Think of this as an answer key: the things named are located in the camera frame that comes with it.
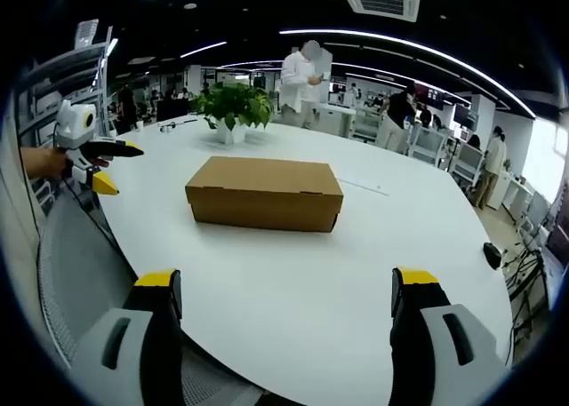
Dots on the black computer mouse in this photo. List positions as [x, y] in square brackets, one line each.
[492, 255]

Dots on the person's left hand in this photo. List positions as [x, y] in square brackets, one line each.
[46, 162]

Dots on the potted green plant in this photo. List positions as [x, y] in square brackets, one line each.
[235, 110]

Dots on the brown cardboard shoe box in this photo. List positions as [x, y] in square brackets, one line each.
[266, 193]

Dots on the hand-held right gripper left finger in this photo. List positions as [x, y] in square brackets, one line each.
[133, 335]

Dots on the white office chair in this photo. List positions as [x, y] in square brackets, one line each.
[467, 161]
[429, 141]

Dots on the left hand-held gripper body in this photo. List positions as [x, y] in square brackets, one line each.
[76, 124]

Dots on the grey mesh office chair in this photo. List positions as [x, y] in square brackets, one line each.
[84, 264]

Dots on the grey metal shelf rack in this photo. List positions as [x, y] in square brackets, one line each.
[62, 90]

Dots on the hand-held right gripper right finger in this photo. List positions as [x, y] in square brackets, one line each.
[438, 335]

